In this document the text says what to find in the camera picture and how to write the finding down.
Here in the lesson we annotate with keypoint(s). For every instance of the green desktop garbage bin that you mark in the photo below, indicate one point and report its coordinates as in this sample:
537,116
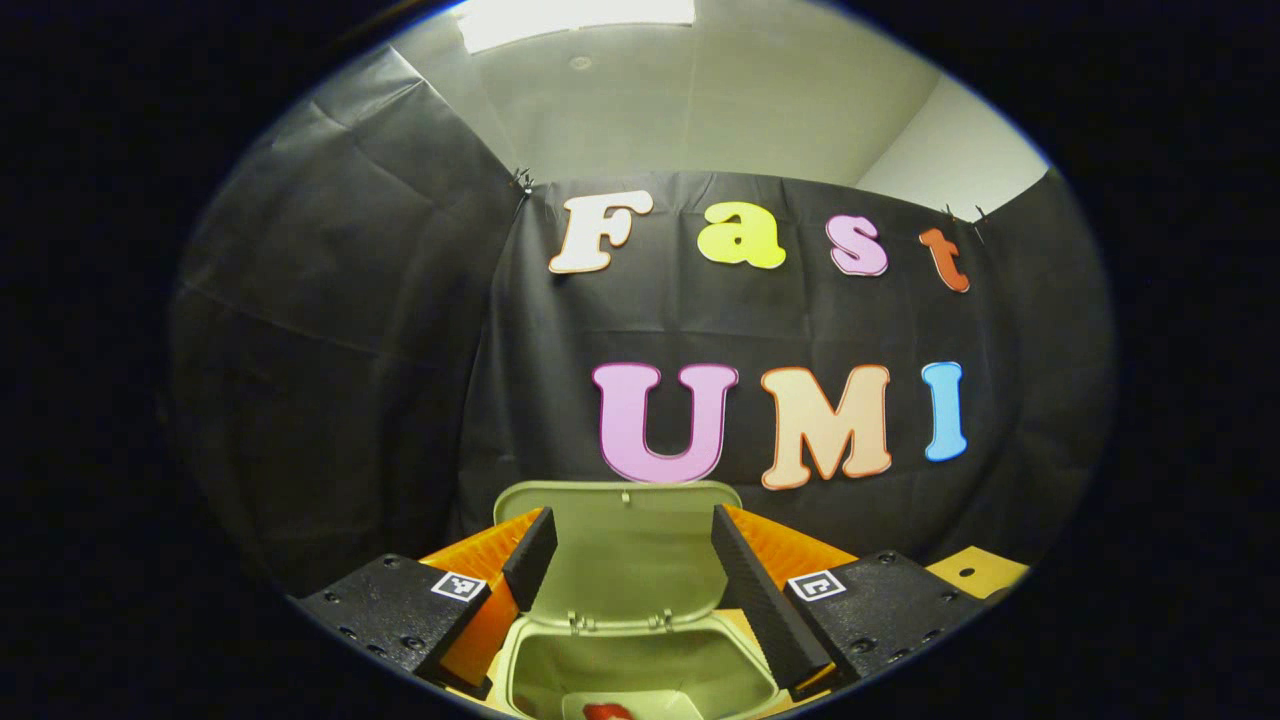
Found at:
630,560

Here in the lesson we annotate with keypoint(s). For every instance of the red pop can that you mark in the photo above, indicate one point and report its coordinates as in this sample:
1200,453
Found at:
606,712

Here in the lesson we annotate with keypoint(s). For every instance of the wooden desktop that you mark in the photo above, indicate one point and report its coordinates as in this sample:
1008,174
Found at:
985,575

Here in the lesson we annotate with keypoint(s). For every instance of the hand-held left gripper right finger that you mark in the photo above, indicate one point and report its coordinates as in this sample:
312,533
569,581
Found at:
765,600

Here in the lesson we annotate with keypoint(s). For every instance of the ceiling light panel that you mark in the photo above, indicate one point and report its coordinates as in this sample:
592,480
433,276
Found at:
580,18

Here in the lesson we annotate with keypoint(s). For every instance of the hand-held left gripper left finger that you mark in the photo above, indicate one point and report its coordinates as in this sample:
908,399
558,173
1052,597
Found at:
530,560

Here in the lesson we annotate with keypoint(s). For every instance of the black backdrop cloth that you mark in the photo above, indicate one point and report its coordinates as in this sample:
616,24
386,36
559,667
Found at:
350,350

